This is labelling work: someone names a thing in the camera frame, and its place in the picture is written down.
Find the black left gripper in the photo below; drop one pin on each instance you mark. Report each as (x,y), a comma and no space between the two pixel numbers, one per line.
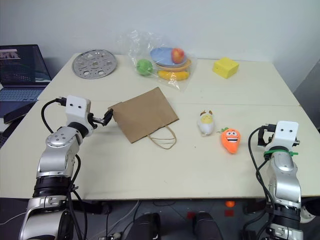
(96,121)

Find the yellow cheese block toy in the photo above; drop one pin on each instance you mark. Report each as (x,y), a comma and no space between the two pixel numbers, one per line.
(225,68)

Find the clear plastic bag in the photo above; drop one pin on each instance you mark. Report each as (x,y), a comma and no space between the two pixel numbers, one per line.
(160,62)

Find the orange carrot plush toy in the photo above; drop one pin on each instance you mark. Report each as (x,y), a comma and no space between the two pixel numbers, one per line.
(231,140)

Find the green zip tie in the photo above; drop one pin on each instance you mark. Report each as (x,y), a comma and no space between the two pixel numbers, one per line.
(277,150)

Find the small orange ball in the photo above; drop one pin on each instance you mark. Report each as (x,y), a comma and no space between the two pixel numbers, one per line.
(230,203)

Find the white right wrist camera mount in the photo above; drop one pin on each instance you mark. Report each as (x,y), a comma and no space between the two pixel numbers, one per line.
(285,136)

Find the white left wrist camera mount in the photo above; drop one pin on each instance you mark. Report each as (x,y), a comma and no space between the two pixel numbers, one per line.
(77,110)

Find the white plush toy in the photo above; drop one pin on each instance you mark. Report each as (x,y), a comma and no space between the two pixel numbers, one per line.
(206,123)

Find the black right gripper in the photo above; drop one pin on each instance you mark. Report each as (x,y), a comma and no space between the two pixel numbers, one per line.
(269,140)

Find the blue plate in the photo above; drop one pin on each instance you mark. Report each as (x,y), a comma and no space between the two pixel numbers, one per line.
(163,57)

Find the dark open laptop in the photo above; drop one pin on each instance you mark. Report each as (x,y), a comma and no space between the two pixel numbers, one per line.
(20,72)

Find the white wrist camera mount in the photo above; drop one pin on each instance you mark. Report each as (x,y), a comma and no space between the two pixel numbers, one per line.
(285,136)
(77,110)

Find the green toy apple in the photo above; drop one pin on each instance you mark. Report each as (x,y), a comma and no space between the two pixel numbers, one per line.
(144,67)

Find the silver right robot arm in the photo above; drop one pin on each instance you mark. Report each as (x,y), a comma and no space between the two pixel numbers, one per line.
(285,180)

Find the yellow toy fruit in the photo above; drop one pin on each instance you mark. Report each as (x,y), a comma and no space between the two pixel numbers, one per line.
(173,74)

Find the perforated metal steamer disc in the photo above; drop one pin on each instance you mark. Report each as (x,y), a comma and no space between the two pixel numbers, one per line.
(94,64)

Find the orange plate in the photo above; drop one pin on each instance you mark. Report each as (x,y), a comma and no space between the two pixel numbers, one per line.
(186,65)

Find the red toy apple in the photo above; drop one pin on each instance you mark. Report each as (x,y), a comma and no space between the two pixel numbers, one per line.
(177,55)

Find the dark rounded shape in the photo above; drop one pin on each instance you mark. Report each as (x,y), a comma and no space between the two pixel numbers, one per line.
(145,227)
(207,226)

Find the brown paper bag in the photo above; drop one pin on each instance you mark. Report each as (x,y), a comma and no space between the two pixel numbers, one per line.
(145,112)

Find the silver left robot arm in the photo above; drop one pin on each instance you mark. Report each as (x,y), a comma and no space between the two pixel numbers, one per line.
(53,160)

